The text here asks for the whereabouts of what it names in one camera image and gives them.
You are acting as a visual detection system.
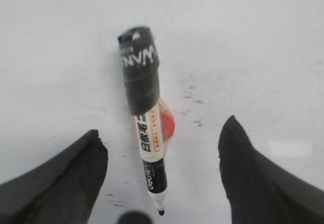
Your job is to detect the white whiteboard with aluminium frame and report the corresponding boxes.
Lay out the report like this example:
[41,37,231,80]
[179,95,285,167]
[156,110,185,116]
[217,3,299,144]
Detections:
[1,0,323,223]

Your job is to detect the white whiteboard marker black-taped end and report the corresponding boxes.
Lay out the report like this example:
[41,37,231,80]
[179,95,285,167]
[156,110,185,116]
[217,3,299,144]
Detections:
[117,26,169,216]

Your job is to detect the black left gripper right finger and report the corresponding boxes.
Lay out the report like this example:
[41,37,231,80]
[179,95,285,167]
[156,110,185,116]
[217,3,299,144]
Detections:
[218,116,323,223]

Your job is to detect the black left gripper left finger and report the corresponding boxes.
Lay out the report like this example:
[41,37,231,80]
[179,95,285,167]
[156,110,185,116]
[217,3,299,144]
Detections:
[1,130,108,223]

